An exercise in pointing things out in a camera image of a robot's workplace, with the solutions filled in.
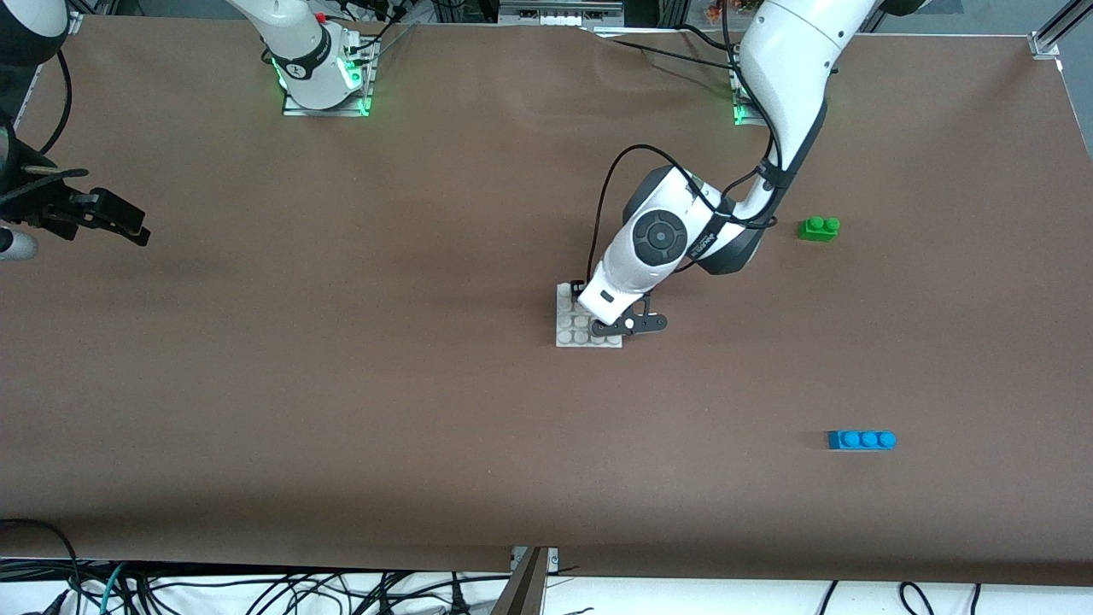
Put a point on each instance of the orange background clutter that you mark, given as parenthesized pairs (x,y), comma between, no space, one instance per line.
(726,8)

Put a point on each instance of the blue three-stud block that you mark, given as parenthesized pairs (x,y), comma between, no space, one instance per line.
(858,441)

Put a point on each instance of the aluminium frame rail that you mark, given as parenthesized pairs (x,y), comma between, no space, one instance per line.
(555,13)

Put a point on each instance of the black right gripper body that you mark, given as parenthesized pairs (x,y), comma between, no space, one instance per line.
(32,207)

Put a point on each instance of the brown table cover sheet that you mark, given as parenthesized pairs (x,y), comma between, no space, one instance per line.
(341,384)

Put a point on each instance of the green two-stud block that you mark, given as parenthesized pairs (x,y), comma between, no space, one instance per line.
(818,231)

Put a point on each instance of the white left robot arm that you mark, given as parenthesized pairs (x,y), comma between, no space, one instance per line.
(794,68)

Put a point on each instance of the small metal bracket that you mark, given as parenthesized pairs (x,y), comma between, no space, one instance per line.
(553,559)

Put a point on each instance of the aluminium table corner profile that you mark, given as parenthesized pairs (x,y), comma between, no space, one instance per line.
(1046,41)

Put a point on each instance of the white studded base plate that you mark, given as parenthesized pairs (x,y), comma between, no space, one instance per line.
(581,337)

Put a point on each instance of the dark angled post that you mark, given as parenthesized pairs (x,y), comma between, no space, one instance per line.
(523,589)

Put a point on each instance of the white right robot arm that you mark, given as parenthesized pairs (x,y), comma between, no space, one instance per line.
(295,26)

